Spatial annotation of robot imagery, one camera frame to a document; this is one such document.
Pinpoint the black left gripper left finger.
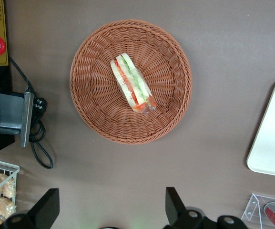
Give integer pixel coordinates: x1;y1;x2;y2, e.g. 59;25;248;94
0;187;61;229

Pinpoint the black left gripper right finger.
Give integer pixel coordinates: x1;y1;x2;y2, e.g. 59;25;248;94
163;187;215;229

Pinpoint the vegetable sandwich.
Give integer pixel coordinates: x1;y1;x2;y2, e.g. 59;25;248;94
110;52;157;114

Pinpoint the cream plastic tray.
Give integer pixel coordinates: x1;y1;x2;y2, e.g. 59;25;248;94
246;78;275;179

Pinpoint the round brown wicker basket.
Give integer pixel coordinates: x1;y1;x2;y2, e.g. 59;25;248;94
69;19;193;145

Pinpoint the clear acrylic bottle rack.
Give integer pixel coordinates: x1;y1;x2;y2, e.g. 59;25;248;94
241;193;275;229

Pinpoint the white wire rack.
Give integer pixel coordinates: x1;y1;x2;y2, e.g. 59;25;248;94
0;157;20;229

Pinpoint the black power cable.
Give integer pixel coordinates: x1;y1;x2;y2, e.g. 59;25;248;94
8;56;54;170

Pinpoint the grey metal bracket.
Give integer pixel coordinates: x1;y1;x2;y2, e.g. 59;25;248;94
0;90;34;148

